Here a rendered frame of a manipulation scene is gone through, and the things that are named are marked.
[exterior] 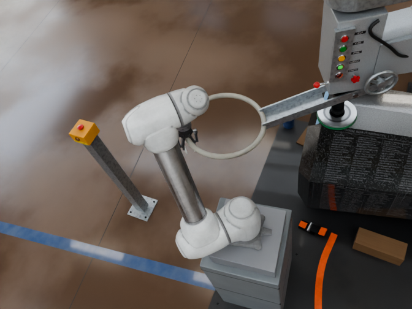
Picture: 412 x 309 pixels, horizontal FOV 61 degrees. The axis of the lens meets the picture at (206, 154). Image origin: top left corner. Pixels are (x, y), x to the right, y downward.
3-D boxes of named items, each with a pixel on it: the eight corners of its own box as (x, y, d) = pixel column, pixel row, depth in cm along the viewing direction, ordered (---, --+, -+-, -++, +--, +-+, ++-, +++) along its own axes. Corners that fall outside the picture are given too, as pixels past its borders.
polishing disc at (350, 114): (363, 109, 199) (364, 107, 198) (343, 133, 193) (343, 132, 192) (330, 94, 210) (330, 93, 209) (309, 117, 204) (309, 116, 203)
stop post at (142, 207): (138, 194, 303) (77, 111, 215) (158, 200, 296) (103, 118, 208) (127, 214, 294) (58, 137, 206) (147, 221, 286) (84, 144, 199)
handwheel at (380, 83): (387, 79, 172) (395, 55, 160) (395, 94, 166) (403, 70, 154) (355, 84, 174) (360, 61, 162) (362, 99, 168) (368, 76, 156)
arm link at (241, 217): (267, 232, 164) (268, 213, 146) (233, 250, 161) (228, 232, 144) (251, 205, 173) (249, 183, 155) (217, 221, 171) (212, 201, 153)
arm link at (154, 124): (234, 251, 156) (189, 273, 153) (221, 228, 169) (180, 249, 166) (176, 98, 115) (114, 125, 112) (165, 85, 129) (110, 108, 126)
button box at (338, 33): (344, 76, 165) (354, 24, 142) (346, 80, 163) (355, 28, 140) (327, 79, 166) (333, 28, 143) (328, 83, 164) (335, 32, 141)
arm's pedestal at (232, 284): (288, 328, 223) (287, 300, 159) (214, 306, 239) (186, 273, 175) (300, 252, 248) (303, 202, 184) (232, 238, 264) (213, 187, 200)
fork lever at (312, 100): (382, 63, 186) (382, 57, 182) (396, 89, 174) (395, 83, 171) (260, 109, 209) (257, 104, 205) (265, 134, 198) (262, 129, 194)
